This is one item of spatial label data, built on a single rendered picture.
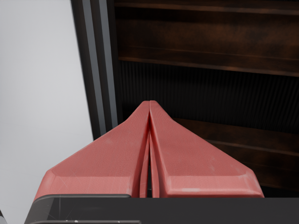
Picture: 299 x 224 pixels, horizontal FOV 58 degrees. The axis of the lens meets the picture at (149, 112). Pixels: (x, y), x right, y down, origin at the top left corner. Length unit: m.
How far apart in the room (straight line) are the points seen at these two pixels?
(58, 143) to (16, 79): 0.08
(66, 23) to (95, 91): 0.08
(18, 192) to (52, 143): 0.13
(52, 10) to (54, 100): 0.09
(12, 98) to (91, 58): 0.10
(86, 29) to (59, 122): 0.10
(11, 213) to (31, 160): 0.15
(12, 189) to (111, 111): 0.20
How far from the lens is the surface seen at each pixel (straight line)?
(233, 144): 0.44
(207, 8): 0.35
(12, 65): 0.29
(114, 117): 0.31
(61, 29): 0.25
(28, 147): 0.35
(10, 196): 0.45
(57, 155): 0.33
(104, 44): 0.27
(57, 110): 0.29
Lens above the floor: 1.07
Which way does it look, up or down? 54 degrees down
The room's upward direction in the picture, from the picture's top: 155 degrees counter-clockwise
